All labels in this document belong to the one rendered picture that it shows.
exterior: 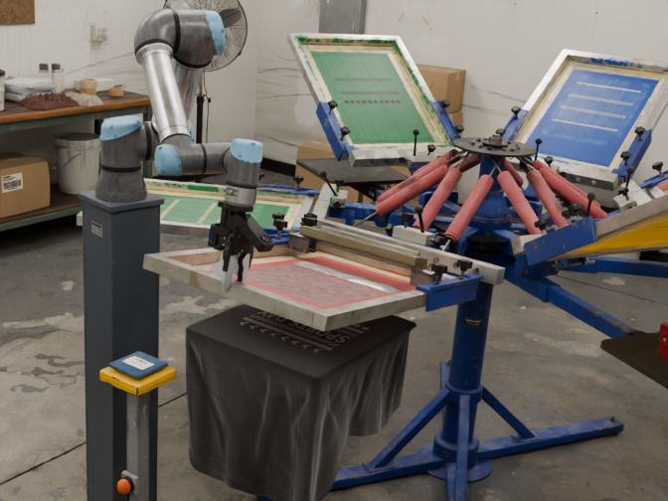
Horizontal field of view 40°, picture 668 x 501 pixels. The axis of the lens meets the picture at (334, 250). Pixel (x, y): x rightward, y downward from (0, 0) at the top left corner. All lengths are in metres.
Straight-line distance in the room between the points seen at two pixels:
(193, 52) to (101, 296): 0.82
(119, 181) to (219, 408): 0.72
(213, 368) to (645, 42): 4.69
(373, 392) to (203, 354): 0.47
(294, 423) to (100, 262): 0.82
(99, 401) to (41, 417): 1.09
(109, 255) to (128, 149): 0.32
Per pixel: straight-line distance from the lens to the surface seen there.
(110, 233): 2.73
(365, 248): 2.65
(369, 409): 2.56
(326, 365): 2.32
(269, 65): 8.12
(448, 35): 7.15
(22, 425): 4.02
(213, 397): 2.53
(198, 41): 2.46
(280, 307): 2.14
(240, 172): 2.18
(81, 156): 6.34
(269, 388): 2.36
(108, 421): 2.99
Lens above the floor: 1.95
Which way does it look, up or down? 18 degrees down
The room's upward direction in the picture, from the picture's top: 4 degrees clockwise
